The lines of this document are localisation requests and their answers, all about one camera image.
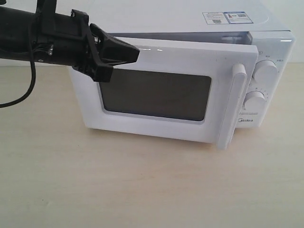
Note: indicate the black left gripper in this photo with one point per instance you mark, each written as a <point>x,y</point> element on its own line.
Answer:
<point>73,41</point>

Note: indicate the white microwave door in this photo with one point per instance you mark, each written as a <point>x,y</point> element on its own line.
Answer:
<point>176,89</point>

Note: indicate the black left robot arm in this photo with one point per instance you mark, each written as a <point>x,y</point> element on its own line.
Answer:
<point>17,31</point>

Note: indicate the white plastic control knob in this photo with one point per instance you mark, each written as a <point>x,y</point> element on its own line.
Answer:
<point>254,100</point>
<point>265,71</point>

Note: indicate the white Midea microwave oven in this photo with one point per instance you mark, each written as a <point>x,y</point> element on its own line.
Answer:
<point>182,20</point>

